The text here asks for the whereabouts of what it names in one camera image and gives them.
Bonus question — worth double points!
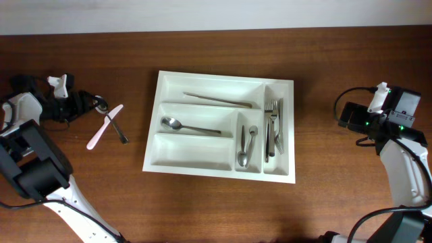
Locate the large steel spoon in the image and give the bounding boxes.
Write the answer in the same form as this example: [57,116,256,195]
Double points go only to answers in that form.
[161,117,221,136]
[96,103,130,144]

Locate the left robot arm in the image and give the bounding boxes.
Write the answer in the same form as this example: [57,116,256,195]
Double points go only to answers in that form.
[1,74,126,242]

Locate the steel kitchen tongs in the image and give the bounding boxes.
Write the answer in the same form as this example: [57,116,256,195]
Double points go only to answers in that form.
[183,92,253,109]

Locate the small steel teaspoon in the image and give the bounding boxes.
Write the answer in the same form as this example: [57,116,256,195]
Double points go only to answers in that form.
[245,126,258,168]
[237,126,248,167]

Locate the white plastic cutlery tray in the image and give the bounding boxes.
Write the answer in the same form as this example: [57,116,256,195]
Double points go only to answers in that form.
[142,71,296,184]

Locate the pink plastic knife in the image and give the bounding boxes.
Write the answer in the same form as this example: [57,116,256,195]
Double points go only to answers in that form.
[86,104,124,150]

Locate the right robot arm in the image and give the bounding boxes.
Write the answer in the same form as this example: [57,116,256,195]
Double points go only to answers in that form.
[318,82,431,243]

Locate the steel fork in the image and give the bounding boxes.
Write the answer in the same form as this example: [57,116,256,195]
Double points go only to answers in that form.
[275,99,284,155]
[265,102,271,163]
[269,100,277,157]

